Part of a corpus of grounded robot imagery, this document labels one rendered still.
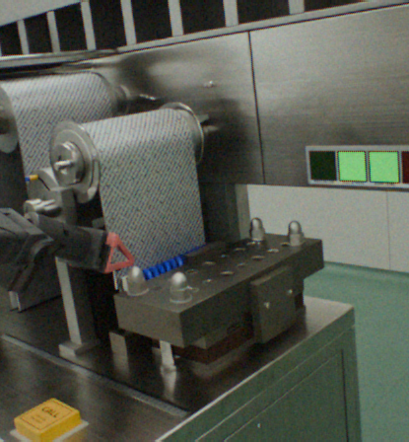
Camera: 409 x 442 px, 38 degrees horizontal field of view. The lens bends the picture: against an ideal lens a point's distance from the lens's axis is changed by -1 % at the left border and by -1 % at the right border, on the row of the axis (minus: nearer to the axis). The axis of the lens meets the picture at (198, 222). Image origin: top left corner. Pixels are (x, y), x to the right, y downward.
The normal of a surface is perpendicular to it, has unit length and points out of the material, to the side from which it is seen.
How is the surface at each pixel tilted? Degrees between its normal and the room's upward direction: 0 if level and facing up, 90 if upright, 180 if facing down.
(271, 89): 90
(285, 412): 90
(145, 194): 90
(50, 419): 0
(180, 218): 90
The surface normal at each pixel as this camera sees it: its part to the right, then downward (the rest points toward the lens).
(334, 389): 0.72, 0.08
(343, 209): -0.68, 0.25
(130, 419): -0.12, -0.96
